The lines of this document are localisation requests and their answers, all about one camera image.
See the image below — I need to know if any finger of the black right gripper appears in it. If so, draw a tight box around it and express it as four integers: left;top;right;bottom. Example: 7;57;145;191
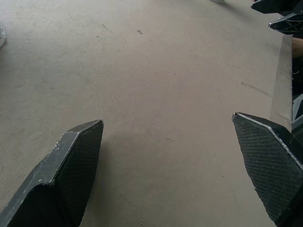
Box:
268;11;303;35
250;0;303;16

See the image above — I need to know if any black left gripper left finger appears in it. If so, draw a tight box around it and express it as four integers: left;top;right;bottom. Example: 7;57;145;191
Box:
0;119;105;227

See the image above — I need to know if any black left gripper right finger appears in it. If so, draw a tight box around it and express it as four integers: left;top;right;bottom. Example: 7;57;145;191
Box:
232;112;303;227

